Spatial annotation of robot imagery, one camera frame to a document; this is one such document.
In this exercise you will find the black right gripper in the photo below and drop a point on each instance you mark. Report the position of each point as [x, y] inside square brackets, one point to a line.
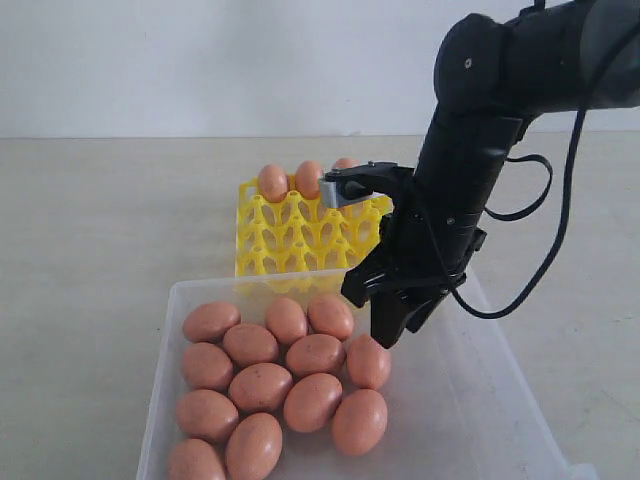
[425, 247]

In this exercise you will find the brown egg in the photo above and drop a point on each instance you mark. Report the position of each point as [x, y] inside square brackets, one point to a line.
[207, 415]
[195, 459]
[368, 363]
[260, 387]
[312, 402]
[328, 314]
[359, 422]
[315, 353]
[273, 183]
[254, 447]
[307, 178]
[286, 320]
[344, 163]
[206, 366]
[249, 343]
[209, 322]

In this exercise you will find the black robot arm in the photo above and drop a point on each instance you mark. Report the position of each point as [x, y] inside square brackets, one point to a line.
[491, 80]

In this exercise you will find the yellow plastic egg tray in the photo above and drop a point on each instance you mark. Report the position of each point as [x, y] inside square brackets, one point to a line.
[301, 235]

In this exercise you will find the clear plastic bin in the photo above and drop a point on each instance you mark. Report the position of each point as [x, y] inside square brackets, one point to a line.
[459, 405]

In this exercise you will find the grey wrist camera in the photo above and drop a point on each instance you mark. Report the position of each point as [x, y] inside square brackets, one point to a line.
[344, 187]

